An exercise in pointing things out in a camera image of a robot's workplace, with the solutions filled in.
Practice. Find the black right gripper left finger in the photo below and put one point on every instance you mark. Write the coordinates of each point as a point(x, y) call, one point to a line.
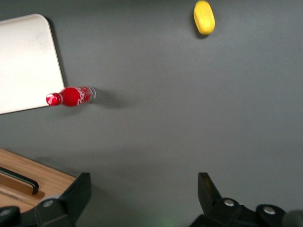
point(71, 201)

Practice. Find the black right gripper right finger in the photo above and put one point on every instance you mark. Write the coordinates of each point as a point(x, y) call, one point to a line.
point(209, 198)

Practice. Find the beige rectangular tray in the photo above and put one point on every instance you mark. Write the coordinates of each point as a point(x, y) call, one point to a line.
point(26, 63)

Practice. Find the wooden drawer cabinet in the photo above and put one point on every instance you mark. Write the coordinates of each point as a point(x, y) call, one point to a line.
point(50, 176)

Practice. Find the yellow lemon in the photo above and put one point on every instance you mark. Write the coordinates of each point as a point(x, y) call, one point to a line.
point(204, 17)

